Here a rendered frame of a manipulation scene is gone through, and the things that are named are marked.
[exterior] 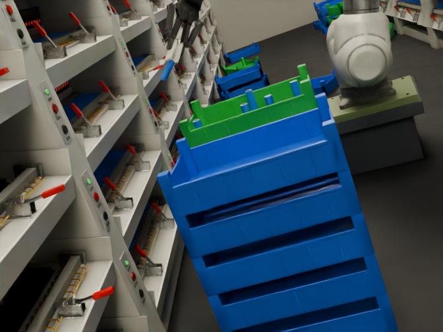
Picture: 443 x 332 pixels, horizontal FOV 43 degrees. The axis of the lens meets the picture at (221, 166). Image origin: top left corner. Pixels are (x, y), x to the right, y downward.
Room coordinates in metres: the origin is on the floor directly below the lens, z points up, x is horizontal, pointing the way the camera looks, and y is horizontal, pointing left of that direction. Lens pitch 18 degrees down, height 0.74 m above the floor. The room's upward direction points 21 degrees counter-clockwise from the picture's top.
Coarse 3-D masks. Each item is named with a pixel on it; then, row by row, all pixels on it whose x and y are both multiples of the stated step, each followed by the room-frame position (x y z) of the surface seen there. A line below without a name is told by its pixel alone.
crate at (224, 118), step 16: (304, 64) 1.33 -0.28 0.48; (288, 80) 1.35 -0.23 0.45; (304, 80) 1.16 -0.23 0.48; (240, 96) 1.38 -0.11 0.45; (256, 96) 1.37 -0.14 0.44; (272, 96) 1.36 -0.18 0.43; (288, 96) 1.35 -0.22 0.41; (304, 96) 1.15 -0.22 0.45; (208, 112) 1.40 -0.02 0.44; (224, 112) 1.39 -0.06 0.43; (240, 112) 1.38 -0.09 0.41; (256, 112) 1.17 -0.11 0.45; (272, 112) 1.17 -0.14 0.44; (288, 112) 1.16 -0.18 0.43; (192, 128) 1.30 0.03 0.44; (208, 128) 1.20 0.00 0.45; (224, 128) 1.19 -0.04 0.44; (240, 128) 1.18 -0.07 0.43; (192, 144) 1.21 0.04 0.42
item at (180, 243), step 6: (180, 234) 1.67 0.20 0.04; (180, 240) 1.64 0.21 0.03; (180, 246) 1.61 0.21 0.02; (180, 252) 1.58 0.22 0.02; (174, 258) 1.50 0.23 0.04; (180, 258) 1.56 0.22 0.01; (174, 264) 1.48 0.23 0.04; (180, 264) 1.54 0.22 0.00; (174, 270) 1.46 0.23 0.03; (174, 276) 1.44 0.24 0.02; (174, 282) 1.42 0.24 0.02; (168, 288) 1.35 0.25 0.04; (174, 288) 1.40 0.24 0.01; (168, 294) 1.33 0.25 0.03; (174, 294) 1.37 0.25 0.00; (168, 300) 1.31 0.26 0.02; (168, 306) 1.29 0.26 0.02; (162, 312) 1.24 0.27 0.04; (168, 312) 1.27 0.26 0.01; (162, 318) 1.22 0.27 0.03; (168, 318) 1.26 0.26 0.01; (168, 324) 1.24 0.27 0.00
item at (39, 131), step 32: (0, 32) 1.01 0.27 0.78; (32, 64) 1.05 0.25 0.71; (32, 96) 1.01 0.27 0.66; (0, 128) 1.02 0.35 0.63; (32, 128) 1.01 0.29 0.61; (64, 224) 1.01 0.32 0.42; (96, 224) 1.01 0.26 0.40; (128, 256) 1.08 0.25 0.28; (128, 288) 1.01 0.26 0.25; (160, 320) 1.09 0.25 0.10
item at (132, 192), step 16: (128, 144) 1.52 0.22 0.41; (144, 144) 1.70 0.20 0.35; (160, 144) 1.69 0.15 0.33; (112, 160) 1.58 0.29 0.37; (128, 160) 1.57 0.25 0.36; (144, 160) 1.61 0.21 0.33; (160, 160) 1.66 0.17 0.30; (96, 176) 1.46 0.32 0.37; (112, 176) 1.43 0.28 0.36; (128, 176) 1.48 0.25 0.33; (144, 176) 1.47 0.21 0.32; (112, 192) 1.34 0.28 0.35; (128, 192) 1.36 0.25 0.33; (144, 192) 1.37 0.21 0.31; (112, 208) 1.25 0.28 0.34; (128, 208) 1.25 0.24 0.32; (144, 208) 1.35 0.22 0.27; (128, 224) 1.16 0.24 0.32; (128, 240) 1.14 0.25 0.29
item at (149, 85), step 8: (152, 48) 2.39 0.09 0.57; (160, 48) 2.39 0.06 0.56; (136, 56) 2.40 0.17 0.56; (144, 56) 2.38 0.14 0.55; (160, 56) 2.39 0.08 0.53; (160, 64) 2.26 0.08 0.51; (152, 72) 2.07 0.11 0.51; (160, 72) 2.17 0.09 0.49; (144, 80) 1.92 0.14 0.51; (152, 80) 1.97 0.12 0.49; (144, 88) 1.81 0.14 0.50; (152, 88) 1.96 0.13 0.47
